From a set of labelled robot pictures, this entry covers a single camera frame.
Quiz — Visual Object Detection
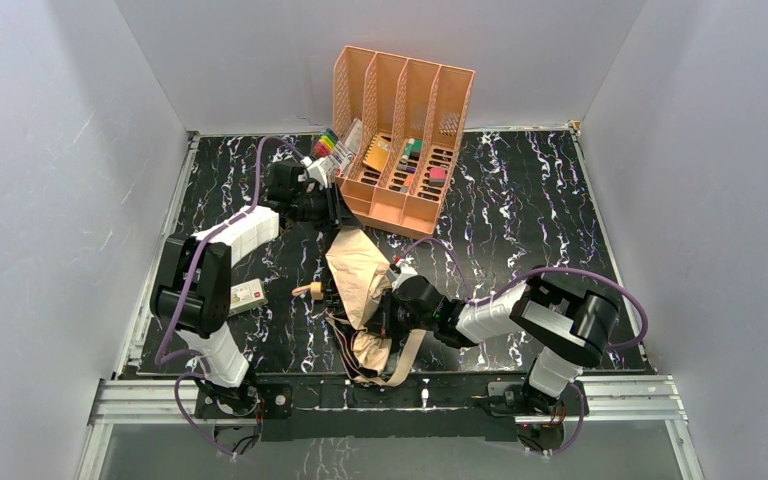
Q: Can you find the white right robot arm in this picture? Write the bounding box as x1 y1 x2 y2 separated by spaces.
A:
371 267 620 416

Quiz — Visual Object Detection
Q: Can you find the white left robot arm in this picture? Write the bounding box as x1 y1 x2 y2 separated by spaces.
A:
149 156 359 416

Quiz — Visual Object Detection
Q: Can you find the colourful marker set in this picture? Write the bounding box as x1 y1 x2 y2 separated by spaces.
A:
310 128 339 160

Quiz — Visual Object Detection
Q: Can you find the yellow notebook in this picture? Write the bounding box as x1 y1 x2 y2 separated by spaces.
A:
362 134 391 173

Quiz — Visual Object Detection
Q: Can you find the orange plastic desk organizer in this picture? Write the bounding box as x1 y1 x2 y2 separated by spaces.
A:
332 46 475 239

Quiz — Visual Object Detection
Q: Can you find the pink eraser block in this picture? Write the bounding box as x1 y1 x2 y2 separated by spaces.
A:
428 166 448 188

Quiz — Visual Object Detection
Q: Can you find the white and yellow box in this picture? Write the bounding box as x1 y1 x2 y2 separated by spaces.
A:
229 279 268 316

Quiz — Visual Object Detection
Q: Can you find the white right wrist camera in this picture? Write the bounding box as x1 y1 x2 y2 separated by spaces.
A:
387 257 418 290

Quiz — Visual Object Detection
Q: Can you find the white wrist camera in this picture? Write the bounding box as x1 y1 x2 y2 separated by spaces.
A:
387 257 418 290
301 155 339 189

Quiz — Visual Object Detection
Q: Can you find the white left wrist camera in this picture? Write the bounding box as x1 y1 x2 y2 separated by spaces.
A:
301 155 339 189

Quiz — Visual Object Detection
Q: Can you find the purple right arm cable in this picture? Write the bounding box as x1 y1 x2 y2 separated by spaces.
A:
393 237 650 456

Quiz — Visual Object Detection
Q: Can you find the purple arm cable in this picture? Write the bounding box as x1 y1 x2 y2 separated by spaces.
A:
153 135 309 458
393 237 650 456

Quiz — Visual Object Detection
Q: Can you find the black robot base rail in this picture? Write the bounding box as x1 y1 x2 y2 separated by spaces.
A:
191 370 587 444

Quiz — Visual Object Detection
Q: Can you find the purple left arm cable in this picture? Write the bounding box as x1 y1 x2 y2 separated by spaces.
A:
153 135 309 458

